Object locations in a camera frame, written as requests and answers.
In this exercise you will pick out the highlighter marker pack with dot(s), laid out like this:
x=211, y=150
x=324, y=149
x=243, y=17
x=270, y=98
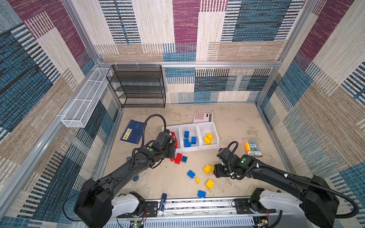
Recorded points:
x=251, y=148

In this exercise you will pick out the red lego eight-stud brick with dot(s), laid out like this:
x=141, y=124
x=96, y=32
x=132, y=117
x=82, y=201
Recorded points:
x=178, y=158

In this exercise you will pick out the yellow lego stud brick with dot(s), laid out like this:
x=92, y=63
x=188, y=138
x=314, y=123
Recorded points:
x=207, y=169

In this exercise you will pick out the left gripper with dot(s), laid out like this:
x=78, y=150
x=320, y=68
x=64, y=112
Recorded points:
x=172, y=151

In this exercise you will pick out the white plastic bin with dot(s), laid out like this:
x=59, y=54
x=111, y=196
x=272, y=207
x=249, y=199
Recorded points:
x=177, y=131
x=193, y=129
x=204, y=129

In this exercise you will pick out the red lego low brick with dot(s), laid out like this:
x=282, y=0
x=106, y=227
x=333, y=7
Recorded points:
x=176, y=143

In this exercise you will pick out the blue lego eight-stud brick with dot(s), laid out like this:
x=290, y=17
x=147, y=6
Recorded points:
x=186, y=142

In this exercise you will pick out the yellow lego front brick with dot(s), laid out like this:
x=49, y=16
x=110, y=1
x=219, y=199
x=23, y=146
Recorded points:
x=209, y=184

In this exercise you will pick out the blue book yellow label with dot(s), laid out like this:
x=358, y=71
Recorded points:
x=133, y=132

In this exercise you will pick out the blue lego centre brick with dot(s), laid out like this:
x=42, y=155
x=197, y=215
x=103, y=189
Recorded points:
x=191, y=174

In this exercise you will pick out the blue glue stick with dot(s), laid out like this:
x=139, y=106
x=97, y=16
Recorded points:
x=162, y=204

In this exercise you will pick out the black mesh shelf rack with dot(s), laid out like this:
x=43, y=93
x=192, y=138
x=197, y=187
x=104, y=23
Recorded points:
x=138, y=86

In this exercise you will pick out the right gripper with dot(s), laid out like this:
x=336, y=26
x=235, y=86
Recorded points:
x=218, y=173

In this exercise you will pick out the middle white plastic bin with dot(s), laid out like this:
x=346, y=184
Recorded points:
x=193, y=129

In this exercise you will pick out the right white plastic bin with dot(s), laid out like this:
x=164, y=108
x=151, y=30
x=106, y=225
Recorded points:
x=204, y=129

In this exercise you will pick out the pink calculator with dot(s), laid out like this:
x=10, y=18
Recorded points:
x=203, y=117

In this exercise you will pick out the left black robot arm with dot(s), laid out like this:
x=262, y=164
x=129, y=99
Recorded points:
x=97, y=202

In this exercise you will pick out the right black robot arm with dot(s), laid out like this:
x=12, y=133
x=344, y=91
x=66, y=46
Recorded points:
x=309, y=197

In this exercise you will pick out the left white plastic bin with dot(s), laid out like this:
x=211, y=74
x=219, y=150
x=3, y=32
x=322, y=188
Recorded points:
x=177, y=131

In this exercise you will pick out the blue lego hollow brick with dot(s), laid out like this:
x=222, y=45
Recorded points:
x=184, y=159

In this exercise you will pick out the white wire mesh basket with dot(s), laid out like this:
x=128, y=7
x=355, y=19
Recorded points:
x=81, y=109

